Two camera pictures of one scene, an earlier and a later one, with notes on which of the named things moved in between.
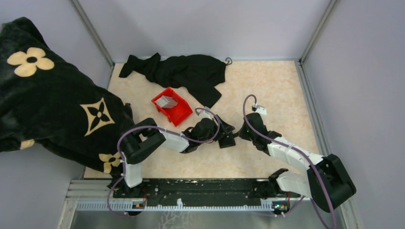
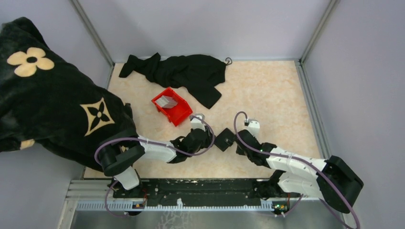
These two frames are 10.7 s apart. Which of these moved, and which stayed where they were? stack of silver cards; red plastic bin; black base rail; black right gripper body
Moved: black right gripper body
Stayed: stack of silver cards; red plastic bin; black base rail
